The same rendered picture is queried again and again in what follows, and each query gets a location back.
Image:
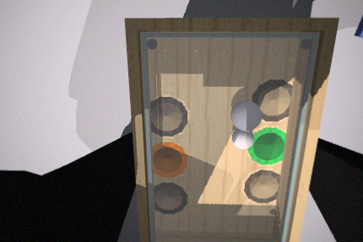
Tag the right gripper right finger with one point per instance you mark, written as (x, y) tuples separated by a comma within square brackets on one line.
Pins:
[(337, 188)]

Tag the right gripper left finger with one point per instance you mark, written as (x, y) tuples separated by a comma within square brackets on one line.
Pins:
[(83, 201)]

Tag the wooden ball-in-hole puzzle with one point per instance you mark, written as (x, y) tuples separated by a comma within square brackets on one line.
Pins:
[(226, 114)]

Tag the blue flat rectangular slab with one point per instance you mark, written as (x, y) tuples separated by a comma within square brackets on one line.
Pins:
[(359, 31)]

